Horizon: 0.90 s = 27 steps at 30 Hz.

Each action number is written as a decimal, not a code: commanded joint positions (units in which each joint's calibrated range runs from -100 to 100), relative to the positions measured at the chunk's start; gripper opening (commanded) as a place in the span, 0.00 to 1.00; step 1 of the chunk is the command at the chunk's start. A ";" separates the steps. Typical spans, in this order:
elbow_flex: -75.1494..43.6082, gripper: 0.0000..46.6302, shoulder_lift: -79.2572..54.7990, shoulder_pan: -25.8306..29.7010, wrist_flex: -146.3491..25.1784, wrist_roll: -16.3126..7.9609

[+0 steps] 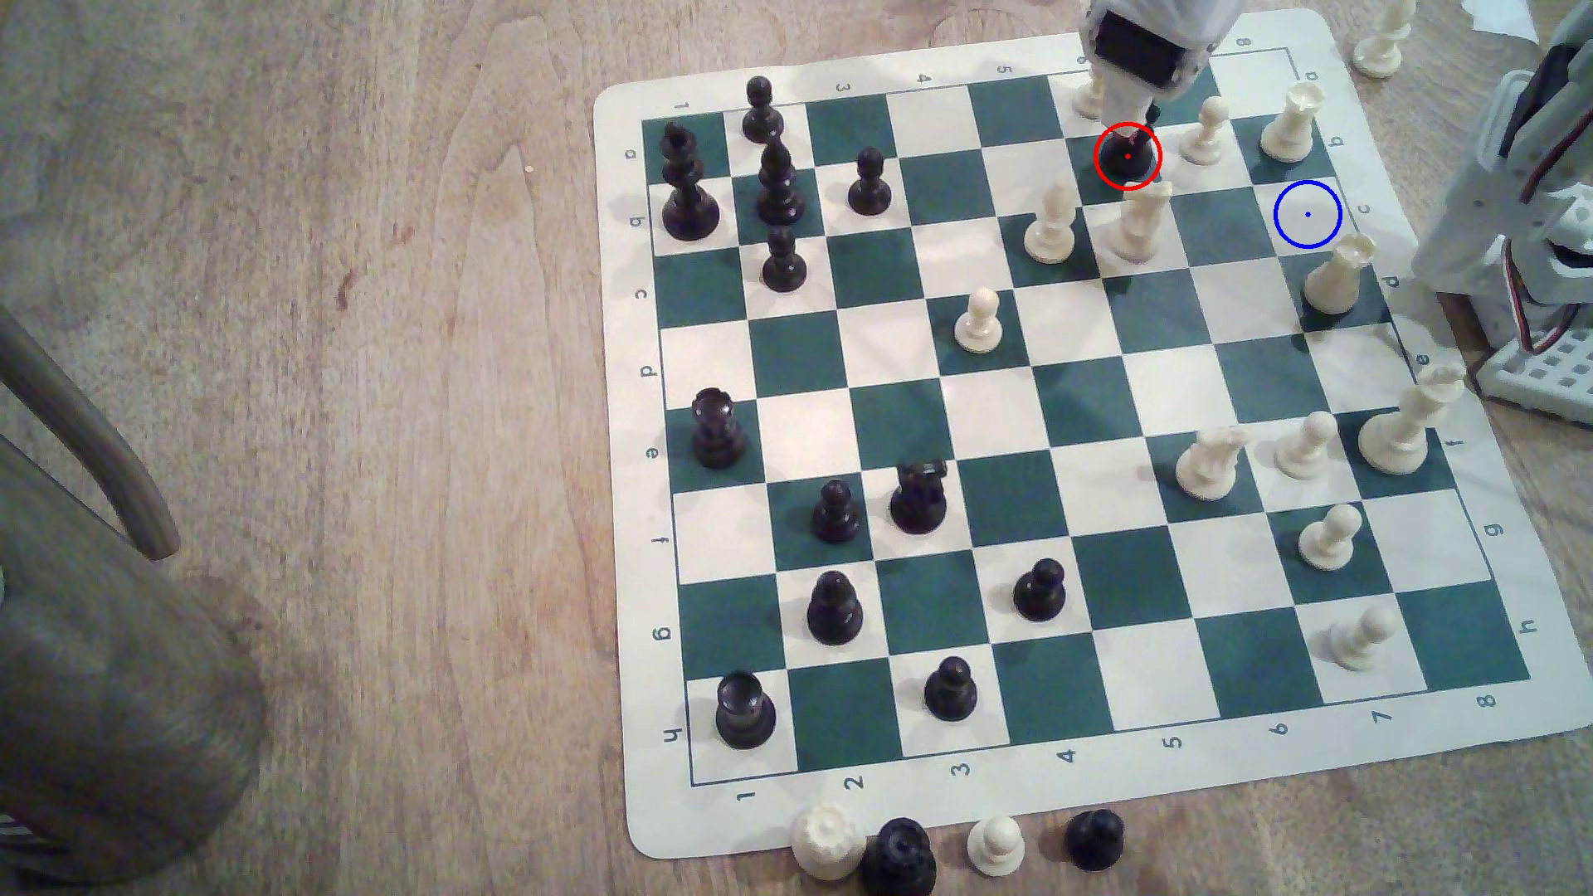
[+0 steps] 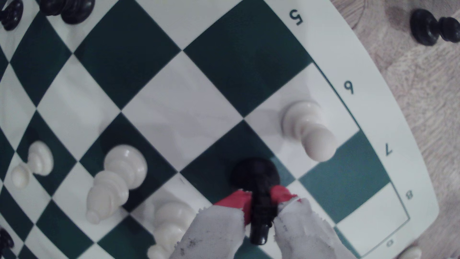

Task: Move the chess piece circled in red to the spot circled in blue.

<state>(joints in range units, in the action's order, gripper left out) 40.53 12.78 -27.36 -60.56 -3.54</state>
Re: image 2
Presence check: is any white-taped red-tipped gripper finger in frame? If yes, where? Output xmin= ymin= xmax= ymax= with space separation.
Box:
xmin=270 ymin=185 xmax=356 ymax=259
xmin=169 ymin=190 xmax=253 ymax=259

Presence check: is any large white chess piece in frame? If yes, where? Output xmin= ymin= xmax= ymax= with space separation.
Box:
xmin=147 ymin=201 xmax=196 ymax=259

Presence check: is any white chess pawn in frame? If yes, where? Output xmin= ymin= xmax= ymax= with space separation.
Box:
xmin=281 ymin=101 xmax=338 ymax=162
xmin=11 ymin=140 xmax=54 ymax=190

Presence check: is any white chess bishop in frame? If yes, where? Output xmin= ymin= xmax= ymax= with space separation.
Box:
xmin=86 ymin=145 xmax=148 ymax=224

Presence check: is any green and white chess mat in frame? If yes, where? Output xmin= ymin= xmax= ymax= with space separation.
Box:
xmin=0 ymin=0 xmax=440 ymax=259

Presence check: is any black chess pawn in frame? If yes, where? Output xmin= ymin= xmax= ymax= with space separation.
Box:
xmin=0 ymin=0 xmax=24 ymax=31
xmin=410 ymin=9 xmax=460 ymax=47

